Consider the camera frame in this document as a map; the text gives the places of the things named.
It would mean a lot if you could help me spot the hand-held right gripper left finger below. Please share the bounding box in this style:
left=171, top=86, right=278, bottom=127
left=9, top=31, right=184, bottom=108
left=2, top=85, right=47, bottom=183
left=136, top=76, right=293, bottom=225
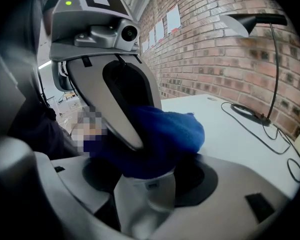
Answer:
left=33, top=152, right=125, bottom=232

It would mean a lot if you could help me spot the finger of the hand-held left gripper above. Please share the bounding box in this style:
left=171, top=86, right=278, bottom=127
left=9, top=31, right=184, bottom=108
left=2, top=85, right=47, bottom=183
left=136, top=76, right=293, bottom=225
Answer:
left=66, top=55, right=144, bottom=152
left=94, top=54, right=163, bottom=110

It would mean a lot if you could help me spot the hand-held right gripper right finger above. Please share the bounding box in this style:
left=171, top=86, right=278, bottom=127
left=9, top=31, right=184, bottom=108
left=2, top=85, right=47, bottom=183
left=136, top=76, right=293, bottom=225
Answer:
left=149, top=154, right=293, bottom=240

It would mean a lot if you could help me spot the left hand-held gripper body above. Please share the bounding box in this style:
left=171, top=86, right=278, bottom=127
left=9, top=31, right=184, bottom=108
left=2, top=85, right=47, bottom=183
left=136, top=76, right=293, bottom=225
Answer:
left=49, top=0, right=142, bottom=93

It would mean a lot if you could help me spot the blue cloth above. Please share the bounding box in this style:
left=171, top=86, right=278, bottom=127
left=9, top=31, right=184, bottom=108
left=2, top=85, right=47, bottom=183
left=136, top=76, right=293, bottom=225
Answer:
left=83, top=105, right=206, bottom=180

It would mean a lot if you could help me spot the person's dark clothing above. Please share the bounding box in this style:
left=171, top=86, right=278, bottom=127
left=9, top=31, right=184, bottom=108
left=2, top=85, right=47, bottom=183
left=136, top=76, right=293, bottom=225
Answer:
left=0, top=0, right=89, bottom=160

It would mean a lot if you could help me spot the black desk lamp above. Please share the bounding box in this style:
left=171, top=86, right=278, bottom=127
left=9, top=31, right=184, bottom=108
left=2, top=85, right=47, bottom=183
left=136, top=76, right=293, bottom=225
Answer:
left=219, top=13, right=289, bottom=128

